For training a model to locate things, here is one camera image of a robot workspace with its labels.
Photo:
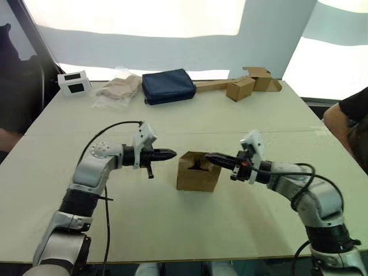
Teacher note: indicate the long flat cardboard strip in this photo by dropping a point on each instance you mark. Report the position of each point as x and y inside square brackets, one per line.
[212, 85]

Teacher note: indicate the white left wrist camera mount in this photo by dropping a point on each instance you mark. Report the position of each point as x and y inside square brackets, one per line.
[145, 135]

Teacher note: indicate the small cardboard box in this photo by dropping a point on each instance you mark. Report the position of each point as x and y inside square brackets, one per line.
[240, 89]
[195, 179]

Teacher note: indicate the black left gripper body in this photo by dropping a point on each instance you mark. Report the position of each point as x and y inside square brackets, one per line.
[146, 156]

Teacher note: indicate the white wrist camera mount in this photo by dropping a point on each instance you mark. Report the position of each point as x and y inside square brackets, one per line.
[256, 143]
[145, 135]

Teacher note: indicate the small closed cardboard box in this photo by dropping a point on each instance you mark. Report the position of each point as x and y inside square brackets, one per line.
[240, 89]

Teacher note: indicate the navy blue fabric pouch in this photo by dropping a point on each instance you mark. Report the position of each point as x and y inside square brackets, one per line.
[168, 86]

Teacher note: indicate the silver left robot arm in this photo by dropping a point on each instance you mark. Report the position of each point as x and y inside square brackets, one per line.
[86, 172]

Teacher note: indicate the person in black shirt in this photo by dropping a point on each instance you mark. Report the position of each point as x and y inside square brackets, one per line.
[358, 103]

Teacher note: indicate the clear bag with beige cloth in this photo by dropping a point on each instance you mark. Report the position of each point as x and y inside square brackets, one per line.
[118, 89]

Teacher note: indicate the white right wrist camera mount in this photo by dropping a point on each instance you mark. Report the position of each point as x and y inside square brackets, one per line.
[256, 143]

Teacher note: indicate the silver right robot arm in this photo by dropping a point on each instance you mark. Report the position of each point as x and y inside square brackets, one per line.
[319, 198]

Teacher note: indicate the bare forearm of dark-clothed person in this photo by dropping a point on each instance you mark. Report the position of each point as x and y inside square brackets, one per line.
[7, 139]

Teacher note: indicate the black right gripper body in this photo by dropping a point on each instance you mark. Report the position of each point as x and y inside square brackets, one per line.
[242, 169]

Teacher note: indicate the bare forearm of black-shirted person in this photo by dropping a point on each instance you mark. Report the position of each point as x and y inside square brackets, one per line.
[335, 120]

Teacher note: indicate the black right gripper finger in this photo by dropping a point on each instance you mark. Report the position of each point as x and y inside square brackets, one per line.
[221, 157]
[225, 165]

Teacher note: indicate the unfolded cardboard box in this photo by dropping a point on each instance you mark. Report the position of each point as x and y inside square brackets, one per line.
[263, 82]

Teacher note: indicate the person in dark clothes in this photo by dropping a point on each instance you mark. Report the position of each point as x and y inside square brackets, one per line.
[17, 86]

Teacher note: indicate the white box with black squares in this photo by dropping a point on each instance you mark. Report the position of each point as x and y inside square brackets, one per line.
[75, 83]

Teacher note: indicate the pale grey rounded shape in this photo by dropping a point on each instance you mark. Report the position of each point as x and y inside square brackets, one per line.
[147, 270]

